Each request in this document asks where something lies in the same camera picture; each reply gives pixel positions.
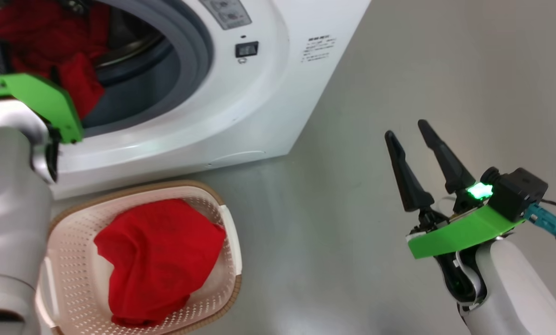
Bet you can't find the perforated steel washer drum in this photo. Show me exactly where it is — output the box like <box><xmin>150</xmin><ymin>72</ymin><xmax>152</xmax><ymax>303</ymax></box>
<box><xmin>89</xmin><ymin>0</ymin><xmax>167</xmax><ymax>70</ymax></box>

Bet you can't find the grey warning sticker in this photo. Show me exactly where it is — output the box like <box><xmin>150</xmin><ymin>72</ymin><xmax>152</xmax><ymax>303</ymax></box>
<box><xmin>199</xmin><ymin>0</ymin><xmax>253</xmax><ymax>30</ymax></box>

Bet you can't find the red garment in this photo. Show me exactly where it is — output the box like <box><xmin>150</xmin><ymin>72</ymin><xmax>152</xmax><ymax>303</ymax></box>
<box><xmin>0</xmin><ymin>0</ymin><xmax>112</xmax><ymax>121</ymax></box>
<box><xmin>94</xmin><ymin>199</ymin><xmax>227</xmax><ymax>328</ymax></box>

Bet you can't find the black door latch socket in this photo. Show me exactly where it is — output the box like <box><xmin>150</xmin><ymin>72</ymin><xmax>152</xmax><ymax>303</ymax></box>
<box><xmin>234</xmin><ymin>41</ymin><xmax>260</xmax><ymax>59</ymax></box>

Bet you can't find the round filter cover panel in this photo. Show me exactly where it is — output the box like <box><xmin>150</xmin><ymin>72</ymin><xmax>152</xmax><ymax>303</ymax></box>
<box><xmin>207</xmin><ymin>150</ymin><xmax>267</xmax><ymax>168</ymax></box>

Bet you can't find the grey rubber door gasket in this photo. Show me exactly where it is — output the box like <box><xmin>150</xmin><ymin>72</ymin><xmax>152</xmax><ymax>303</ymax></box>
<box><xmin>80</xmin><ymin>0</ymin><xmax>214</xmax><ymax>130</ymax></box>

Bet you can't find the black text instruction sticker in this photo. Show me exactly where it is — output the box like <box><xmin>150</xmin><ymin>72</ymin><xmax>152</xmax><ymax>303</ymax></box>
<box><xmin>301</xmin><ymin>36</ymin><xmax>338</xmax><ymax>63</ymax></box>

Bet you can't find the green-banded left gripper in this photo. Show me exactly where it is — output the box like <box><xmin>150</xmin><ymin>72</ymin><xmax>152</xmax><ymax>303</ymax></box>
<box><xmin>0</xmin><ymin>72</ymin><xmax>84</xmax><ymax>144</ymax></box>

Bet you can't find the teal right camera connector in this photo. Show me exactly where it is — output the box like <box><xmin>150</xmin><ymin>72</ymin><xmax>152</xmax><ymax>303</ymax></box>
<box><xmin>523</xmin><ymin>203</ymin><xmax>556</xmax><ymax>246</ymax></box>

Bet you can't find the white front-load washing machine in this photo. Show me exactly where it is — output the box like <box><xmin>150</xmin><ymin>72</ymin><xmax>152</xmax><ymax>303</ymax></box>
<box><xmin>0</xmin><ymin>0</ymin><xmax>372</xmax><ymax>201</ymax></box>

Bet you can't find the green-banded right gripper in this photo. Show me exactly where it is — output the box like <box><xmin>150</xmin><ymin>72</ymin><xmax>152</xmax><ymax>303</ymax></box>
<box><xmin>384</xmin><ymin>119</ymin><xmax>526</xmax><ymax>260</ymax></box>

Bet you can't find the cream perforated laundry basket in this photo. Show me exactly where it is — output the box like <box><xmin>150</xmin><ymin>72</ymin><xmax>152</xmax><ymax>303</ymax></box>
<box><xmin>35</xmin><ymin>181</ymin><xmax>242</xmax><ymax>335</ymax></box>

